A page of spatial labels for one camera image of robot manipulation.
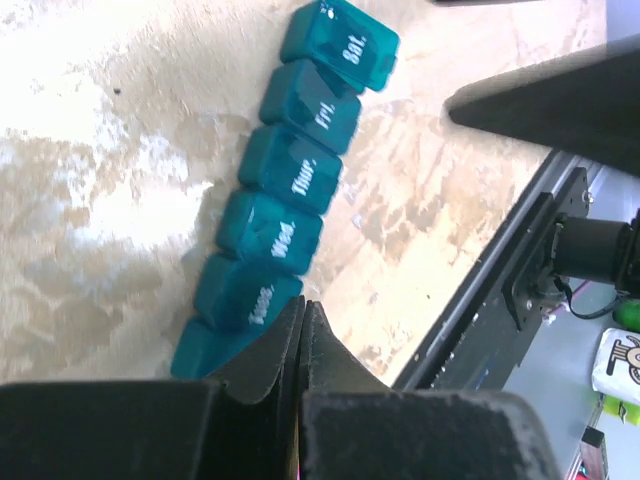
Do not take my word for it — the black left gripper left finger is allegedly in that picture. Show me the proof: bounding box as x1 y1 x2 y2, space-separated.
1 297 306 479

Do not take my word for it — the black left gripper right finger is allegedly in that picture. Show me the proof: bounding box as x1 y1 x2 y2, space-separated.
299 301 562 479

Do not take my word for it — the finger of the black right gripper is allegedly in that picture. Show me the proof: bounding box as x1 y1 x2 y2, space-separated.
445 40 639 175

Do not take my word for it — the teal weekly pill organizer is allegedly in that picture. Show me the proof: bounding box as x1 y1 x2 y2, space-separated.
170 1 400 379

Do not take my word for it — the white and green packet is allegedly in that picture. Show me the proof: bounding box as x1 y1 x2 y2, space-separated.
591 328 639 427

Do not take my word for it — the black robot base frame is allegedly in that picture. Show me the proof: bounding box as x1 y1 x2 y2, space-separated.
393 151 590 390

